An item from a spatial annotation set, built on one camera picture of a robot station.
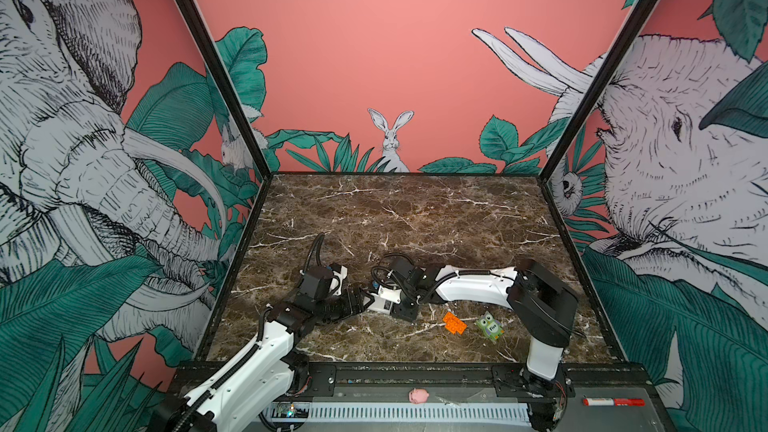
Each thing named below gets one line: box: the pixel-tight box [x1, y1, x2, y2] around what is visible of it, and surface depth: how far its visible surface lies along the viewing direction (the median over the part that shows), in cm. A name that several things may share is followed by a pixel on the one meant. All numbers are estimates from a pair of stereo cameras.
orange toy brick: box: [443, 312, 467, 335], surface depth 84 cm
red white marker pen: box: [582, 397, 646, 407], surface depth 73 cm
